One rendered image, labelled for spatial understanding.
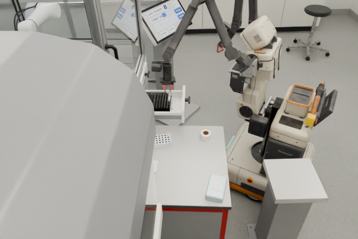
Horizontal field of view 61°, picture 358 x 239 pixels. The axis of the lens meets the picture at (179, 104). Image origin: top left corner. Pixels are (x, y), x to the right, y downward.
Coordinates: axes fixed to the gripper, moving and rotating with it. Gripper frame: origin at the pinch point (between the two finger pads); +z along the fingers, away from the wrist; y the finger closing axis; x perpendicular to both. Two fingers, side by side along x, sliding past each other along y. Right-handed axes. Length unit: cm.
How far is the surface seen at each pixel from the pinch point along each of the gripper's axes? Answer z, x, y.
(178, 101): 13.0, -6.9, -8.2
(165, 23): -19, -90, -5
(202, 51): 69, -237, -68
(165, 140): 21.1, 26.0, 3.7
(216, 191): 24, 68, -20
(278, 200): 30, 73, -54
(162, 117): 13.5, 10.7, 4.3
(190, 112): 83, -98, -32
